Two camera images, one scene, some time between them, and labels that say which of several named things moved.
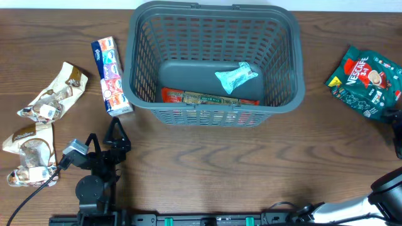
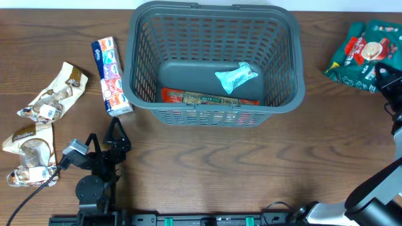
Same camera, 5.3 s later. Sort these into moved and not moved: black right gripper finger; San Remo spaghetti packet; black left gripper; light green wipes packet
Moved: black right gripper finger
Not moved: black left gripper; San Remo spaghetti packet; light green wipes packet
